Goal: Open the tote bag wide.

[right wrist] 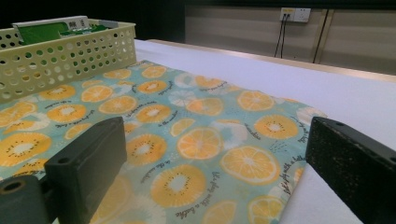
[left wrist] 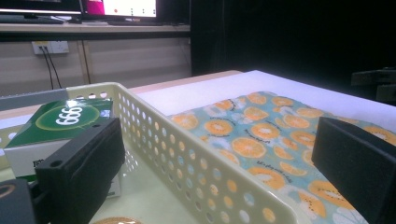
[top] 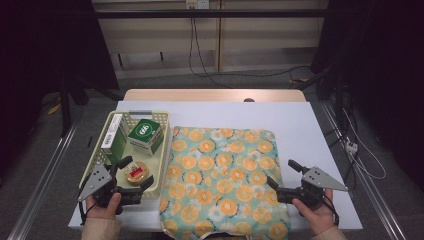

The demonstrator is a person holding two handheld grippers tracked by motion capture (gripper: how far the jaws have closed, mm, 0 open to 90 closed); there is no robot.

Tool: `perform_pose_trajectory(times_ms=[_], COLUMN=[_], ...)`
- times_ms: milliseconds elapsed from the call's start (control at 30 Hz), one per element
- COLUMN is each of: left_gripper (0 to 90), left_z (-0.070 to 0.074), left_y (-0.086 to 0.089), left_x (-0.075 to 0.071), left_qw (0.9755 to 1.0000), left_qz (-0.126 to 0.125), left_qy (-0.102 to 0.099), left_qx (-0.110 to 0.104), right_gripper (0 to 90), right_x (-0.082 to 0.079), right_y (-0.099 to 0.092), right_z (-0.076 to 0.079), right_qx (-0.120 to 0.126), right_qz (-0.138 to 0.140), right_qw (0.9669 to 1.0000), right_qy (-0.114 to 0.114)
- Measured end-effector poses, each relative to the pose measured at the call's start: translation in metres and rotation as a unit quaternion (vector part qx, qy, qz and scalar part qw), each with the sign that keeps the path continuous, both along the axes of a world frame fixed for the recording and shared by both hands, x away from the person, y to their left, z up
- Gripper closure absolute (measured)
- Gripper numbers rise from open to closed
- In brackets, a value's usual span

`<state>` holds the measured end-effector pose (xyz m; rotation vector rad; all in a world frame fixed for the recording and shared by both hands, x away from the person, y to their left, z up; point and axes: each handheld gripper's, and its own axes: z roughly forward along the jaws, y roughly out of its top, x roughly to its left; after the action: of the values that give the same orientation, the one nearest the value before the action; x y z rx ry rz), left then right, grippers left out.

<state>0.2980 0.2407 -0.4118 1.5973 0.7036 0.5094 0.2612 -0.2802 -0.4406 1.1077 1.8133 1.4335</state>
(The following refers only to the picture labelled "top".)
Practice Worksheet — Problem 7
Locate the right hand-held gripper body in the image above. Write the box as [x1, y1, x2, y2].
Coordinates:
[275, 166, 349, 211]

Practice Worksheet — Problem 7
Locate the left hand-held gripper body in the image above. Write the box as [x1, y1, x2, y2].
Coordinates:
[77, 163, 144, 208]

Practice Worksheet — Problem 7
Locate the red white snack packet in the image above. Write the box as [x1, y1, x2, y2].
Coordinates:
[123, 161, 149, 186]

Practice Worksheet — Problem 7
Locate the pale yellow plastic basket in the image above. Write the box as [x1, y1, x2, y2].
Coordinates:
[79, 110, 171, 201]

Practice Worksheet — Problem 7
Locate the slim green and white box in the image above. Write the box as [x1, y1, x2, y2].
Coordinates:
[100, 113, 128, 164]

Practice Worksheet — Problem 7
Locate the orange-slice print cloth bag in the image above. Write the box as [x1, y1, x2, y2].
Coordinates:
[159, 125, 292, 240]

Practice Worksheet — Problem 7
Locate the person's left hand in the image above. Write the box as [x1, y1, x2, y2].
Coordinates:
[85, 192, 123, 220]

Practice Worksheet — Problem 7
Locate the person's right hand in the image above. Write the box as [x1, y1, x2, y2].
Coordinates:
[291, 188, 336, 238]

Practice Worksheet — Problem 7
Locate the cube-shaped green and white box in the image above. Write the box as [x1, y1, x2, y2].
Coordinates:
[127, 118, 165, 157]

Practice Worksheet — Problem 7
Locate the white power strip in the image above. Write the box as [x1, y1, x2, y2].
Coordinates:
[345, 140, 359, 155]

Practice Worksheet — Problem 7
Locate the white table mat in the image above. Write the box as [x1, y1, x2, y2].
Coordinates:
[68, 100, 363, 233]

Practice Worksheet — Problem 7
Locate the black metal stand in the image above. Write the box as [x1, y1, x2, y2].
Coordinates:
[58, 74, 122, 138]

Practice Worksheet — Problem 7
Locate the beige cabinet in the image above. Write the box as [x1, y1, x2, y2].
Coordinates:
[91, 0, 329, 81]

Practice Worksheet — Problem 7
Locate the dark curtain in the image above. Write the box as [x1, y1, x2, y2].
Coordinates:
[311, 0, 424, 191]
[0, 0, 120, 178]

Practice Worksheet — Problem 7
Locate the black horizontal bar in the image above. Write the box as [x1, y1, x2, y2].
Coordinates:
[94, 9, 329, 19]

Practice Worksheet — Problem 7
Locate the right hand-held gripper cable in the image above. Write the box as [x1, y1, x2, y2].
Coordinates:
[321, 194, 340, 228]

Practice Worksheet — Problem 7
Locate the metal floor rail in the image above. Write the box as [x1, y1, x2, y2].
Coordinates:
[8, 123, 83, 240]
[319, 101, 408, 240]

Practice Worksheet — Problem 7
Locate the white cable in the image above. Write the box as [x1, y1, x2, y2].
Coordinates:
[343, 109, 388, 181]

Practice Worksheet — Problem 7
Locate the black cable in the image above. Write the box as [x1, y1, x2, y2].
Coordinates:
[188, 16, 314, 79]
[192, 18, 232, 89]

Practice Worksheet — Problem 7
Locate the white wall outlet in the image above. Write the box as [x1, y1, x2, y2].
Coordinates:
[185, 0, 210, 10]

